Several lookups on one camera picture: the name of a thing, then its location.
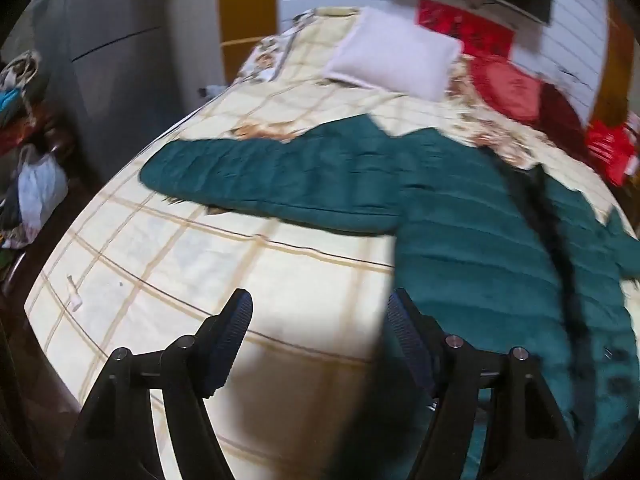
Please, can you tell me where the dark red velvet pillow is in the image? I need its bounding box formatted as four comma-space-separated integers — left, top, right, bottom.
535, 82, 596, 161

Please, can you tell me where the grey refrigerator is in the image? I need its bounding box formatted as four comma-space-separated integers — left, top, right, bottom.
10, 0, 173, 176

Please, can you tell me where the small white paper scrap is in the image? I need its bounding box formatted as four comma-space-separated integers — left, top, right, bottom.
65, 274, 83, 313

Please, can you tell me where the white pillow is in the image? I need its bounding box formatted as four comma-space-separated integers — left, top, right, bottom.
322, 6, 463, 102

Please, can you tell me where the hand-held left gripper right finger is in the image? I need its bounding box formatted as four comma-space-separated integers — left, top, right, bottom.
387, 288, 586, 480

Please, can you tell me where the red heart-shaped pillow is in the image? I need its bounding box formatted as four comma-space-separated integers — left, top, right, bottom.
470, 55, 546, 126

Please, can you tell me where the yellow wooden door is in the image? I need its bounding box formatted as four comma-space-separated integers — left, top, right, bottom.
216, 0, 278, 83

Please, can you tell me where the bed with floral checked sheet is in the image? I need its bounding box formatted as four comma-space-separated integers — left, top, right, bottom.
24, 6, 638, 480

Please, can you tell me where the green puffer jacket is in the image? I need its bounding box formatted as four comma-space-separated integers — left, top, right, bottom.
139, 114, 640, 480

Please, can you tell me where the pile of colourful clothes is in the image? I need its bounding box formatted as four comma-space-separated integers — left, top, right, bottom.
0, 50, 43, 151

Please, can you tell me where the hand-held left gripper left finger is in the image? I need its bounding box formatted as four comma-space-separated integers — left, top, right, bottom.
62, 288, 254, 480

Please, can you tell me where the red shopping bag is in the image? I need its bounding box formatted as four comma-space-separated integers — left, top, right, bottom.
585, 115, 640, 186

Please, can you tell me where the white plastic bag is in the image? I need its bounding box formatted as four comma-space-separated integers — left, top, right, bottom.
17, 145, 68, 233

